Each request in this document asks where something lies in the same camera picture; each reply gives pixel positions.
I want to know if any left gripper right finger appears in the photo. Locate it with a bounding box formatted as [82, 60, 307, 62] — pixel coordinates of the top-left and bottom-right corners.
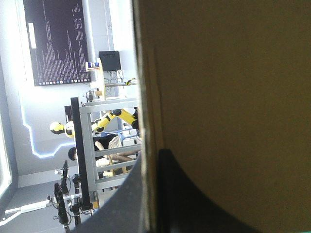
[155, 148, 262, 233]

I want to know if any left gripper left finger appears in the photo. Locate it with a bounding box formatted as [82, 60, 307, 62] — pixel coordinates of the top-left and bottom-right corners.
[74, 153, 148, 233]

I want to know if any brown cardboard box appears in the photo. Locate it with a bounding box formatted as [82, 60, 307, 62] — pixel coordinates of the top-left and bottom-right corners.
[132, 0, 311, 233]

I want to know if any person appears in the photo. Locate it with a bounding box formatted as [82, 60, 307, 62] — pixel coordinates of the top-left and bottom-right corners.
[68, 133, 142, 176]

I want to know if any yellow robot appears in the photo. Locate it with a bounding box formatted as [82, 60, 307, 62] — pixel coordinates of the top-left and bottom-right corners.
[49, 107, 140, 139]

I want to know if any small black monitor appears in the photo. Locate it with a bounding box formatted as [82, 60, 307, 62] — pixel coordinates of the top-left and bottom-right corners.
[98, 50, 122, 72]

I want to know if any grey metal frame rack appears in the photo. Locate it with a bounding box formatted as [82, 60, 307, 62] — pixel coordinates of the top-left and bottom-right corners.
[70, 96, 142, 212]

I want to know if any dark wall display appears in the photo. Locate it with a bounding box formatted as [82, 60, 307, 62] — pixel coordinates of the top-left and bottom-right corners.
[22, 0, 92, 87]

